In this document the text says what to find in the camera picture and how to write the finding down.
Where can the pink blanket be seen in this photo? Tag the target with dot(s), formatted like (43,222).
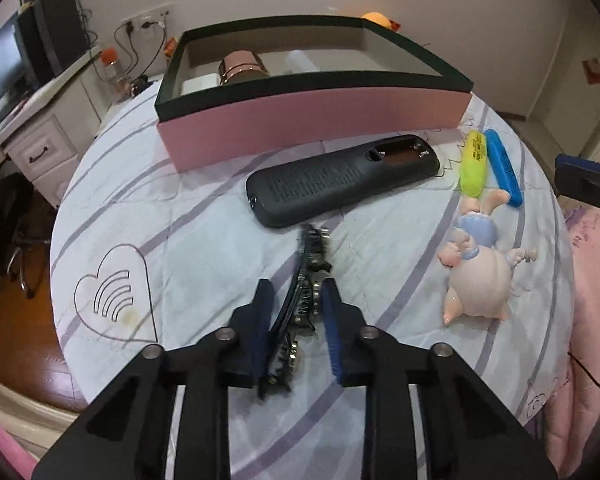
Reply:
(5,450)

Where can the white desk with drawers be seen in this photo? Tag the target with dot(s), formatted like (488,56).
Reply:
(45,155)

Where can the black beaded hair clip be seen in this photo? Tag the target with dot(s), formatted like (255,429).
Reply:
(312,255)

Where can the orange octopus plush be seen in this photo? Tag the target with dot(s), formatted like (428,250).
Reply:
(377,19)

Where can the black remote control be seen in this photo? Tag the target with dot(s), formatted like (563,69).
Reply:
(330,185)

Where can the black computer tower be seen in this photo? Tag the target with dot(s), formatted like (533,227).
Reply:
(60,30)

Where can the red wall sticker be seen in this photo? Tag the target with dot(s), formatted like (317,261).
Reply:
(592,71)

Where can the blue highlighter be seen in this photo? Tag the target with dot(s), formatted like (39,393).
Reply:
(502,165)

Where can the black computer monitor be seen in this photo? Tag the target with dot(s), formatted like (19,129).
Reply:
(0,70)

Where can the pink bed sheet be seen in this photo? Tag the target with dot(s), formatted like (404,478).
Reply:
(595,310)

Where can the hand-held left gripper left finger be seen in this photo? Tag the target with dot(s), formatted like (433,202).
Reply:
(257,340)

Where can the black office chair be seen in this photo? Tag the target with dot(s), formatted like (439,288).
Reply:
(10,240)

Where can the pink pig figurine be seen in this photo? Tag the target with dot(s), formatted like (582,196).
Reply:
(480,280)

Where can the white wall socket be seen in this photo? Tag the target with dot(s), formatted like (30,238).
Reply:
(150,15)

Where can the white striped quilt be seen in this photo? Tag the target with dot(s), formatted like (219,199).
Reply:
(180,240)

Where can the yellow highlighter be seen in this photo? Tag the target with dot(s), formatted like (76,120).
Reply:
(474,165)

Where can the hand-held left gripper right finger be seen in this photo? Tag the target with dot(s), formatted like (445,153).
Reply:
(332,335)

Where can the pink box with black rim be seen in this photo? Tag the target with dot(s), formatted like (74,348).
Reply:
(305,115)

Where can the rose gold metal cup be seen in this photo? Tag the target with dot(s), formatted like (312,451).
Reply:
(240,67)

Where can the clear tube with blue cap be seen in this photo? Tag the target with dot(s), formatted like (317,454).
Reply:
(299,62)

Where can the bottle with orange cap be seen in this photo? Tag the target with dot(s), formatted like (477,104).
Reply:
(111,67)

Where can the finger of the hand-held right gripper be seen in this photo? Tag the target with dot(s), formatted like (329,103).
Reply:
(577,164)

